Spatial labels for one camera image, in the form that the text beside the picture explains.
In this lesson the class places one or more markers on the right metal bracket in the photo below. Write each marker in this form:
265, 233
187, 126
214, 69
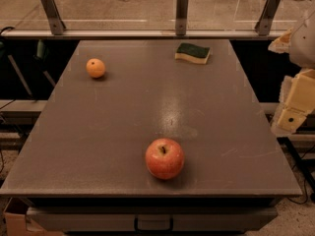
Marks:
264, 24

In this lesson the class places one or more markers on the left metal bracket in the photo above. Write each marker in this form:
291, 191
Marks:
56, 25

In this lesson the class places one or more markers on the middle metal bracket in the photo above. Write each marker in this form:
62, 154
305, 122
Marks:
181, 17

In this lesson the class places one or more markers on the cardboard box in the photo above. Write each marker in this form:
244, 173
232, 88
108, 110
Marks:
17, 223

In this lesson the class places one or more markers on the grey drawer with handle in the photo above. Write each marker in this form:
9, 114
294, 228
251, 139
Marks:
213, 219

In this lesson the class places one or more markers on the green and yellow sponge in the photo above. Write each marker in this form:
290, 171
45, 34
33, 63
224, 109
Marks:
192, 53

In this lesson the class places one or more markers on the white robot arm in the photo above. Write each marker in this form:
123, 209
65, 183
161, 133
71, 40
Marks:
302, 42

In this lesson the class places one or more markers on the red apple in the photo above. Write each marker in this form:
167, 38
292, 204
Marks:
164, 158

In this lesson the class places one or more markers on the clear barrier panel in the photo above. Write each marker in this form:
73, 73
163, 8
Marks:
133, 14

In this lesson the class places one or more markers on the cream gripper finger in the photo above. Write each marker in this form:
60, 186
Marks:
297, 101
281, 44

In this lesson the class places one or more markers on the orange fruit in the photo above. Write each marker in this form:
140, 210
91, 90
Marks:
95, 68

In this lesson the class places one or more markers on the metal bracket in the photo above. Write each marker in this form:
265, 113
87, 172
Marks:
56, 25
181, 17
264, 24

